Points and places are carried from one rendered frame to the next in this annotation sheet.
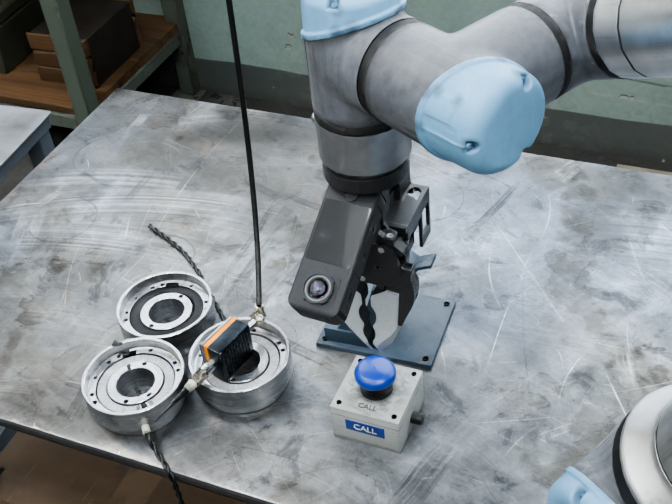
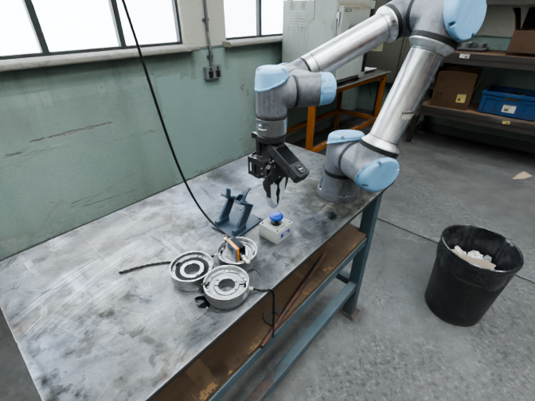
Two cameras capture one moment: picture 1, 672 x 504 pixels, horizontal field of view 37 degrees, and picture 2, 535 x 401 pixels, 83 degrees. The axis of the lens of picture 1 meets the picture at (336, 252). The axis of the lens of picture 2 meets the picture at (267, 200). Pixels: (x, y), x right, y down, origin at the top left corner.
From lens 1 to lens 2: 0.85 m
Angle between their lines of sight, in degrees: 59
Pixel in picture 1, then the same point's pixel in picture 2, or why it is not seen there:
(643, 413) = (372, 140)
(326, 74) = (282, 97)
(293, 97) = not seen: outside the picture
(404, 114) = (316, 92)
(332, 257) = (293, 161)
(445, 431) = not seen: hidden behind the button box
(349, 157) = (283, 127)
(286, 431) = (268, 255)
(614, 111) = (99, 214)
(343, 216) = (283, 150)
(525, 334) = (262, 201)
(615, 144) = not seen: hidden behind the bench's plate
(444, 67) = (318, 75)
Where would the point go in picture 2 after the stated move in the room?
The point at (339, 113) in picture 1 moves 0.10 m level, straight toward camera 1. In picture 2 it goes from (283, 110) to (327, 114)
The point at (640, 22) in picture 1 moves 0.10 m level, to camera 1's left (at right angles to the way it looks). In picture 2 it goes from (323, 60) to (319, 67)
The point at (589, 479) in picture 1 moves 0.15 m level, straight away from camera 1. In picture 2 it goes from (375, 160) to (326, 148)
